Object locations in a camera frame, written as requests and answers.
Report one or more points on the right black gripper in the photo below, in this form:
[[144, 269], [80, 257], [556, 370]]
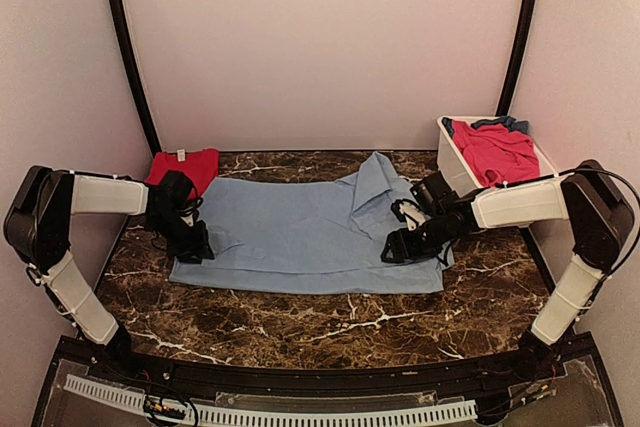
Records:
[[404, 248]]

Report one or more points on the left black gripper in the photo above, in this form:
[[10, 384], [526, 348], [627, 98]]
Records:
[[198, 246]]

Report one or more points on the red t-shirt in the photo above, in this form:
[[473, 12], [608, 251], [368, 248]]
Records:
[[201, 167]]

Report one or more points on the light blue shirt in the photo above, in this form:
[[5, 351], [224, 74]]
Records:
[[316, 238]]

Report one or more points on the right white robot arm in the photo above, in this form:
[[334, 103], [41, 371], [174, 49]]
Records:
[[596, 209]]

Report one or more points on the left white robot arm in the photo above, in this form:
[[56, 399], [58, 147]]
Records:
[[38, 227]]

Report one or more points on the white plastic laundry bin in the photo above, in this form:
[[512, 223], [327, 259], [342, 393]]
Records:
[[455, 169]]

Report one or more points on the pink garment in bin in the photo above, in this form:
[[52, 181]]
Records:
[[495, 154]]

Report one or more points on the dark blue garment in bin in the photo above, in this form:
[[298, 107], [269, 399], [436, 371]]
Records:
[[509, 122]]

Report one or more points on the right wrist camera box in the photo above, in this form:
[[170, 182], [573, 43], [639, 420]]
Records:
[[433, 194]]

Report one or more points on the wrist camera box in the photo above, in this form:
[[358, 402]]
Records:
[[433, 194], [178, 188]]

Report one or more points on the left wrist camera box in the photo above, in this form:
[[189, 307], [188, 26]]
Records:
[[178, 188]]

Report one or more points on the left electronics board with wires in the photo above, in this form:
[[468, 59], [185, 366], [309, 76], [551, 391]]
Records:
[[165, 406]]

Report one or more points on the electronics board with wires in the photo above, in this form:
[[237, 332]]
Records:
[[532, 393], [165, 406]]

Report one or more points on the white slotted cable duct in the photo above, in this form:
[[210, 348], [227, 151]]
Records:
[[229, 409]]

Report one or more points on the right electronics board with wires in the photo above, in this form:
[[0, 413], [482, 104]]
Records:
[[532, 393]]

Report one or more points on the left black frame post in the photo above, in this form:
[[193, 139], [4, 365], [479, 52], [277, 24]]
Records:
[[129, 61]]

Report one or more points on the black frame post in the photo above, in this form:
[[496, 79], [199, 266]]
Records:
[[516, 58], [129, 61]]

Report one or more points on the right black frame post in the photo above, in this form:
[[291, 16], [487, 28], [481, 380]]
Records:
[[516, 58]]

